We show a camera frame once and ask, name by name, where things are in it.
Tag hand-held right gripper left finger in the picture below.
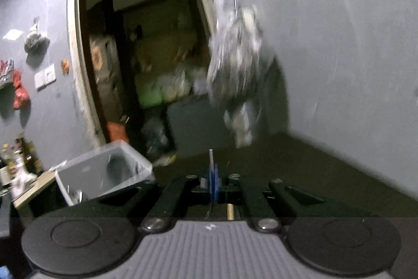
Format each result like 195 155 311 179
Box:
96 173 215 232

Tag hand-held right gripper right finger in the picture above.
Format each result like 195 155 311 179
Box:
214 164 325 232

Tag grey perforated plastic basket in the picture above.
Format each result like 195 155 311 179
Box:
54 139 156 207

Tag metal spoon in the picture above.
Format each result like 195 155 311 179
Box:
67 189 84 203

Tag dark plastic bag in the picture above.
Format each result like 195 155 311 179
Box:
141 117 171 157

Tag grey cabinet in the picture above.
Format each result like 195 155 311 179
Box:
166 95 236 153

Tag orange bag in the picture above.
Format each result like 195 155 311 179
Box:
107 121 129 143

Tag green box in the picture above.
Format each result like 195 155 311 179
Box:
136 87 164 109

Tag clear food bags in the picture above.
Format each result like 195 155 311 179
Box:
160 66 210 100

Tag brown door sunflower print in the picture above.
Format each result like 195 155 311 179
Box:
89 0 125 139

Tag wooden counter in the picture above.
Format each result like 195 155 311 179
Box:
12 172 57 211

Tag clear plastic bag with contents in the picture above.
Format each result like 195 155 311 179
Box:
206 3 275 149

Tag row of condiment bottles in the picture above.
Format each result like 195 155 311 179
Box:
0 133 44 191

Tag red plastic bag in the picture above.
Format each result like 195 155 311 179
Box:
12 69 31 110

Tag small grey plastic bag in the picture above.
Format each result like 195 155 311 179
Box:
24 18 50 55

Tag white wall switch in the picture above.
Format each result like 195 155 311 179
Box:
34 63 57 90

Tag door frame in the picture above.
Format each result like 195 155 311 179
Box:
67 0 219 149

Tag wall rack with red packets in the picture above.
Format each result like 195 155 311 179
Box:
0 59 15 90

